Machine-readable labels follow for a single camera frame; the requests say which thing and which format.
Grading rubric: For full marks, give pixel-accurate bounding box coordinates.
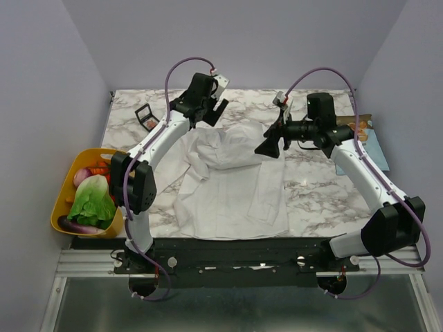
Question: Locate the white button shirt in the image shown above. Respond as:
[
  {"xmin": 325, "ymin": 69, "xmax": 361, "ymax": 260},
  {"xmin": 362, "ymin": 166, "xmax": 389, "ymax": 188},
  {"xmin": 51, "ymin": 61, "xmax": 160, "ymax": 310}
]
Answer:
[{"xmin": 154, "ymin": 121, "xmax": 289, "ymax": 240}]

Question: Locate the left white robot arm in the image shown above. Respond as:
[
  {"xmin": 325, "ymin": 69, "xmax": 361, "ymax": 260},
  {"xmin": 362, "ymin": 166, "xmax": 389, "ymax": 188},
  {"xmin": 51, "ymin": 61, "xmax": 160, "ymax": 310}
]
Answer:
[{"xmin": 109, "ymin": 73, "xmax": 229, "ymax": 273}]

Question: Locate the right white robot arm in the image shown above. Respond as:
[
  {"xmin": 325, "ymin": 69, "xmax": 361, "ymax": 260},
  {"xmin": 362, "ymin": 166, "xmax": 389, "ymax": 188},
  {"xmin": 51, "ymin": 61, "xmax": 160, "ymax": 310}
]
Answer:
[{"xmin": 255, "ymin": 91, "xmax": 425, "ymax": 271}]

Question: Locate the blue chips bag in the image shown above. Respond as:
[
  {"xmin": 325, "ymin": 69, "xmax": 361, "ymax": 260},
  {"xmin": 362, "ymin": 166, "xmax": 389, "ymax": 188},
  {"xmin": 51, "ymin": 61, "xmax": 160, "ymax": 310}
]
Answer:
[{"xmin": 337, "ymin": 114, "xmax": 390, "ymax": 172}]

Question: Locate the red toy pepper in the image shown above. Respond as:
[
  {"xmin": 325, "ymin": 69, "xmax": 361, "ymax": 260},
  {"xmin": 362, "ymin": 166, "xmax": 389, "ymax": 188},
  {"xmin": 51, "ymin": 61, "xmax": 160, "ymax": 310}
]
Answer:
[{"xmin": 104, "ymin": 172, "xmax": 116, "ymax": 205}]

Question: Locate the orange toy carrot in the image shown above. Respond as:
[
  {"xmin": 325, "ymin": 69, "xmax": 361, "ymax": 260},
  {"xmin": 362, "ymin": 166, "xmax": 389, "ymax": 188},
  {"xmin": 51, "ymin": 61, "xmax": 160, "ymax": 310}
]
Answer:
[{"xmin": 87, "ymin": 160, "xmax": 110, "ymax": 176}]

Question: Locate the yellow plastic basket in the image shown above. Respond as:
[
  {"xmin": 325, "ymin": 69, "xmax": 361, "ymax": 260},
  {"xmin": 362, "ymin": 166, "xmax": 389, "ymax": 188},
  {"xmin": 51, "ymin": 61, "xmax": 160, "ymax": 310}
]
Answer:
[{"xmin": 50, "ymin": 148, "xmax": 124, "ymax": 239}]

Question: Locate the purple toy onion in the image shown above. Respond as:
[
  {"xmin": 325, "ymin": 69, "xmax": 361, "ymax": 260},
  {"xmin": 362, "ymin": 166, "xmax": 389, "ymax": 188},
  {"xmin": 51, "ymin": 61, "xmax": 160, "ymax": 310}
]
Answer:
[{"xmin": 73, "ymin": 168, "xmax": 93, "ymax": 187}]

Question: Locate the green toy lettuce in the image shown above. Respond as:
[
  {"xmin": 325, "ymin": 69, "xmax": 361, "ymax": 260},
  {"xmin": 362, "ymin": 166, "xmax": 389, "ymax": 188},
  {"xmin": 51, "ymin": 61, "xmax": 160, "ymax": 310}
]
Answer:
[{"xmin": 67, "ymin": 175, "xmax": 116, "ymax": 230}]

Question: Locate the purple toy eggplant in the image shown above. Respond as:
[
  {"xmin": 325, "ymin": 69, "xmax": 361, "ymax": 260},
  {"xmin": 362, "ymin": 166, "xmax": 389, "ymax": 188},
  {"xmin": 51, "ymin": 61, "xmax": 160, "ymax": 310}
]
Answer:
[{"xmin": 57, "ymin": 215, "xmax": 103, "ymax": 235}]

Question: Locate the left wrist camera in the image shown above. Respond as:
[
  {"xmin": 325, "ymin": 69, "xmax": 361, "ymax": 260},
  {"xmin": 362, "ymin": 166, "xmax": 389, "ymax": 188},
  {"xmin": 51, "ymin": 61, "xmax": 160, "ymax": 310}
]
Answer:
[{"xmin": 211, "ymin": 74, "xmax": 230, "ymax": 100}]

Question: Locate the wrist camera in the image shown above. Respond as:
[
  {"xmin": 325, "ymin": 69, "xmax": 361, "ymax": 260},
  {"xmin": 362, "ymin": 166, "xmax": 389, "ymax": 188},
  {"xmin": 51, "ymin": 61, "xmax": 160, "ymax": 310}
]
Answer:
[
  {"xmin": 273, "ymin": 91, "xmax": 293, "ymax": 124},
  {"xmin": 211, "ymin": 74, "xmax": 230, "ymax": 100}
]

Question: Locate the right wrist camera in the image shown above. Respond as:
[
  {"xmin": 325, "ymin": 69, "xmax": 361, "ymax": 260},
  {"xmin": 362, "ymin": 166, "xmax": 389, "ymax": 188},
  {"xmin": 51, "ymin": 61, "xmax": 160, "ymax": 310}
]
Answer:
[{"xmin": 273, "ymin": 91, "xmax": 293, "ymax": 124}]

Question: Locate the left black frame stand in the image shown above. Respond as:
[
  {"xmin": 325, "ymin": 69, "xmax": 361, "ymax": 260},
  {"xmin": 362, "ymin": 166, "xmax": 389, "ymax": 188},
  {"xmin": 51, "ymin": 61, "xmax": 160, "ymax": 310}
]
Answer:
[{"xmin": 134, "ymin": 103, "xmax": 160, "ymax": 133}]

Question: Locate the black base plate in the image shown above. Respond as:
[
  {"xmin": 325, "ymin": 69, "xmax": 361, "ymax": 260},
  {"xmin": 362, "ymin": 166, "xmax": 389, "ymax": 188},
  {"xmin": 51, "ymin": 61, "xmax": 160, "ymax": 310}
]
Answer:
[{"xmin": 69, "ymin": 237, "xmax": 359, "ymax": 294}]

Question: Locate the aluminium rail frame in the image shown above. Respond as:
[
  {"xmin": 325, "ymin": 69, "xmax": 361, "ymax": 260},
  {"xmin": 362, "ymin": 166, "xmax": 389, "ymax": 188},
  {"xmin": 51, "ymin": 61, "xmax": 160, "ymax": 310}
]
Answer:
[{"xmin": 41, "ymin": 249, "xmax": 442, "ymax": 331}]

